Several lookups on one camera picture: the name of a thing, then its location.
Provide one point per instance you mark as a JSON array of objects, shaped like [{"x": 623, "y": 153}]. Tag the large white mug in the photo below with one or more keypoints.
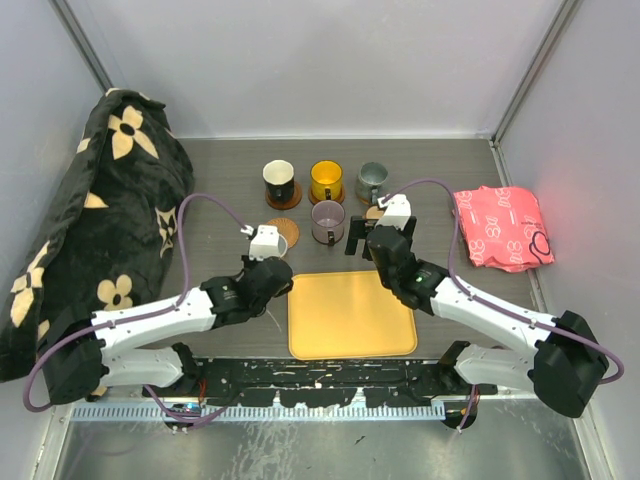
[{"x": 278, "y": 176}]

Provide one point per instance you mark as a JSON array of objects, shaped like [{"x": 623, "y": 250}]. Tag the pink patterned plastic package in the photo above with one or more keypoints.
[{"x": 503, "y": 228}]

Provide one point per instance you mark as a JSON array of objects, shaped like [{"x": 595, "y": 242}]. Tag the small white mug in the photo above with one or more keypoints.
[{"x": 282, "y": 246}]

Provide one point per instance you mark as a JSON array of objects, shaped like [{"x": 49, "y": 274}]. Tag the yellow plastic tray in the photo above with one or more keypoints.
[{"x": 347, "y": 315}]

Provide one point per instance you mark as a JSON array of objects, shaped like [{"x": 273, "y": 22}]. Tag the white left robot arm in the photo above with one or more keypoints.
[{"x": 84, "y": 351}]

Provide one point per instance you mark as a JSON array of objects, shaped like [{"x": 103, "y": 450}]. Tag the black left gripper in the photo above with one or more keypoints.
[{"x": 247, "y": 263}]

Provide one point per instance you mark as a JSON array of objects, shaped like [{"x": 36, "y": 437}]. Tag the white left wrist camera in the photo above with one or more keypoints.
[{"x": 263, "y": 241}]

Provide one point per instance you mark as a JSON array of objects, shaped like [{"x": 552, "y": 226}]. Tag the grey mug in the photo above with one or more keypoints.
[{"x": 369, "y": 183}]

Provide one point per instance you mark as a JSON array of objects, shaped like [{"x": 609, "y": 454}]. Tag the yellow mug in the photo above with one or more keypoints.
[{"x": 326, "y": 179}]

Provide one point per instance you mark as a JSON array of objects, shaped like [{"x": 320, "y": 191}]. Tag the black floral plush blanket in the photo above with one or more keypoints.
[{"x": 107, "y": 239}]

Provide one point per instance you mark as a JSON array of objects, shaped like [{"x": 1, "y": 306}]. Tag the dark brown ringed coaster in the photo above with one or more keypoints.
[{"x": 339, "y": 199}]

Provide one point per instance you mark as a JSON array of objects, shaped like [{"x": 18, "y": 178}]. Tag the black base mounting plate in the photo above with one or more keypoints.
[{"x": 321, "y": 384}]

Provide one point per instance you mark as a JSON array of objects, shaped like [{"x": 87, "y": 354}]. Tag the small orange cup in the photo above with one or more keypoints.
[{"x": 374, "y": 213}]

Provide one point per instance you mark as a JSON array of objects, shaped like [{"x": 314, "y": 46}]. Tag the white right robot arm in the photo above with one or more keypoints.
[{"x": 556, "y": 358}]

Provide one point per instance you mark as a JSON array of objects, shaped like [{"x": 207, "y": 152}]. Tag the purple glass mug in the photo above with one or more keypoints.
[{"x": 328, "y": 219}]

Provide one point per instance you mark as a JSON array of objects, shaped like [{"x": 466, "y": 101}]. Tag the light woven coaster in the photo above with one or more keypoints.
[{"x": 287, "y": 228}]

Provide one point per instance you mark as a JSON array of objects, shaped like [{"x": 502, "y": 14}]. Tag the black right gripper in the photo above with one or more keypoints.
[{"x": 359, "y": 229}]

